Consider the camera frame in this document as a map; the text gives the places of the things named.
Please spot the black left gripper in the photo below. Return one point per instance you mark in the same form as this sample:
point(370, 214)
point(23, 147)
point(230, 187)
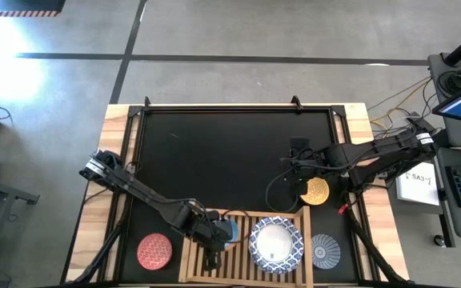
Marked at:
point(210, 232)

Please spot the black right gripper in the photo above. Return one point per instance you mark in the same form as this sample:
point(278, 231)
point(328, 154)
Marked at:
point(312, 166)

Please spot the gold speckled bowl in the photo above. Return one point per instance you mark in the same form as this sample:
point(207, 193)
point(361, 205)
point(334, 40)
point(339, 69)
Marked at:
point(317, 192)

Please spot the wooden slatted shelf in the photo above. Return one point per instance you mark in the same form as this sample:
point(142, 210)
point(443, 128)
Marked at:
point(234, 281)

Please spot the small light blue bowl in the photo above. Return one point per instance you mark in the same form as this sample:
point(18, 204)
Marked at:
point(232, 234)

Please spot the red wave patterned bowl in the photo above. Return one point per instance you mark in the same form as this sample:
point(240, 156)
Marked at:
point(154, 252)

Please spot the white bowl blue patterned rim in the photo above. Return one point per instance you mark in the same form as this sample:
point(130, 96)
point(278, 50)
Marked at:
point(274, 244)

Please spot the navy white patterned bowl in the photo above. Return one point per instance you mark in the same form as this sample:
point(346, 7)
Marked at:
point(326, 252)

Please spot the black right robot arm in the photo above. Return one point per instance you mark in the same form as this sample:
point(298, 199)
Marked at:
point(374, 154)

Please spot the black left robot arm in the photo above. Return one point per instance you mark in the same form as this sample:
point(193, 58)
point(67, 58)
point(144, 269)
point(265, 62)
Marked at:
point(142, 194)

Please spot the red clip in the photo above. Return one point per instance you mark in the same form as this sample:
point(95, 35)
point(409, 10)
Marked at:
point(342, 209)

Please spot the black clamp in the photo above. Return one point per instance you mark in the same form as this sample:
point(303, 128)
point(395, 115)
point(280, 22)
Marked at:
point(147, 102)
point(295, 102)

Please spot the black table mat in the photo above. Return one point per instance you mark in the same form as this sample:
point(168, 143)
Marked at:
point(222, 152)

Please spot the white paper sign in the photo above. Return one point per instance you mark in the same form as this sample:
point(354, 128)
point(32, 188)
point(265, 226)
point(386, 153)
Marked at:
point(418, 189)

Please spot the black caster wheel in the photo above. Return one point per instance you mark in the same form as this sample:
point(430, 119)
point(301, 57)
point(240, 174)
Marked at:
point(439, 241)

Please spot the black mat hazard striped edge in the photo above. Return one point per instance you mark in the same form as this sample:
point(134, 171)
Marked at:
point(18, 6)

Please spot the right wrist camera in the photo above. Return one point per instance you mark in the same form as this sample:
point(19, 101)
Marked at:
point(299, 145)

